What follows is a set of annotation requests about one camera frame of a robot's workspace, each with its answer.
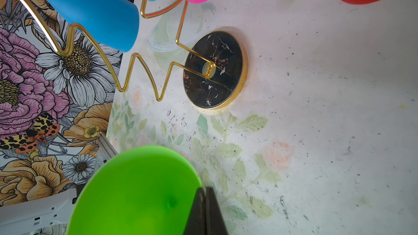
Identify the gold wire wine glass rack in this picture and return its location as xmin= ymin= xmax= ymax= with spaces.
xmin=0 ymin=0 xmax=249 ymax=111

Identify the green wine glass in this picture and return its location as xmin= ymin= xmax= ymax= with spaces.
xmin=67 ymin=145 xmax=202 ymax=235

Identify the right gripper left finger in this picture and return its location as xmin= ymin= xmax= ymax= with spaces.
xmin=183 ymin=188 xmax=207 ymax=235

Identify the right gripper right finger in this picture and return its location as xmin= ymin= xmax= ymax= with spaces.
xmin=205 ymin=187 xmax=228 ymax=235

